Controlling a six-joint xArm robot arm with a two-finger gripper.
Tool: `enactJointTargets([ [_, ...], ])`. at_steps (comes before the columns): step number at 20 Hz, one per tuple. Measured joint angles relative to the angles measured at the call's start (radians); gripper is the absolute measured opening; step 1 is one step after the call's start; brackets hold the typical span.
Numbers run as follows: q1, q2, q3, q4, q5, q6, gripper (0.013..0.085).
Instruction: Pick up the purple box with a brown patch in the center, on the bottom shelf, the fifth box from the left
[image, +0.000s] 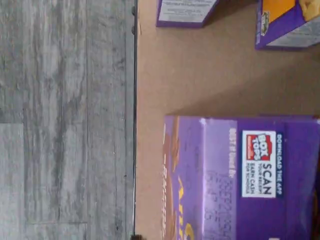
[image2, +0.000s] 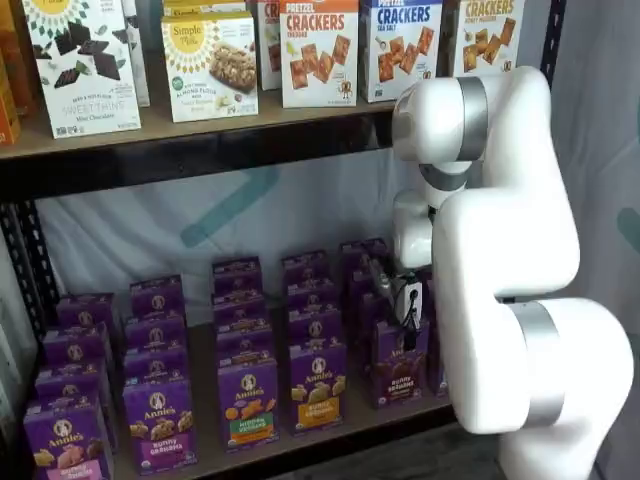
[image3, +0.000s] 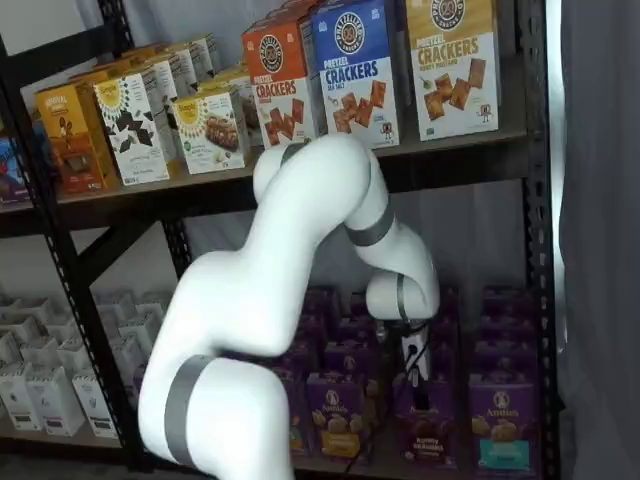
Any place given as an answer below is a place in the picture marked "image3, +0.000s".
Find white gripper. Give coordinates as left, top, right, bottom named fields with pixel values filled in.
left=398, top=329, right=432, bottom=410

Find purple box brown patch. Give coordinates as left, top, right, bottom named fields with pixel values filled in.
left=439, top=287, right=460, bottom=317
left=435, top=314, right=460, bottom=344
left=429, top=339, right=460, bottom=386
left=393, top=382, right=459, bottom=464

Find purple box teal patch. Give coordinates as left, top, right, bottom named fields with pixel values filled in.
left=473, top=339, right=539, bottom=384
left=478, top=312, right=536, bottom=346
left=468, top=379, right=540, bottom=476
left=482, top=285, right=526, bottom=316

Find purple box green orange patch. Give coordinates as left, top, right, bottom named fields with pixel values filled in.
left=277, top=343, right=321, bottom=375
left=279, top=372, right=314, bottom=456
left=294, top=315, right=337, bottom=346

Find gold pretzel crackers box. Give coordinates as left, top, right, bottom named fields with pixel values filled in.
left=404, top=0, right=501, bottom=142

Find blue pretzel crackers box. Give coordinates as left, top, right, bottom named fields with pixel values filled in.
left=310, top=0, right=404, bottom=150

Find white box yellow sun bars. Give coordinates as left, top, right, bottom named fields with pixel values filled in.
left=199, top=74, right=259, bottom=146
left=172, top=89, right=251, bottom=175

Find brown wooden shelf board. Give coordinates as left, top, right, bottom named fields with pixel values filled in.
left=0, top=124, right=529, bottom=216

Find orange pretzel crackers box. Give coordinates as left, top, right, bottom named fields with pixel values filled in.
left=241, top=14, right=324, bottom=150
left=252, top=0, right=324, bottom=31

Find white box black crackers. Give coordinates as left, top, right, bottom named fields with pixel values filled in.
left=167, top=47, right=201, bottom=101
left=93, top=73, right=171, bottom=187
left=192, top=33, right=221, bottom=76
left=142, top=58, right=180, bottom=171

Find mustard yellow snack box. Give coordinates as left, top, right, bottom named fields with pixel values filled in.
left=33, top=82, right=119, bottom=196
left=67, top=63, right=126, bottom=89

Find black metal shelving rack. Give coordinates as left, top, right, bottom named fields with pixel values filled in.
left=0, top=0, right=564, bottom=480

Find gray curtain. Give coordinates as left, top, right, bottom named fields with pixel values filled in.
left=549, top=0, right=640, bottom=480

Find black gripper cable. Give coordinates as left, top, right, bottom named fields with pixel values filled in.
left=344, top=344, right=431, bottom=476

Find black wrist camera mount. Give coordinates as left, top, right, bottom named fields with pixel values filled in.
left=378, top=319, right=404, bottom=346

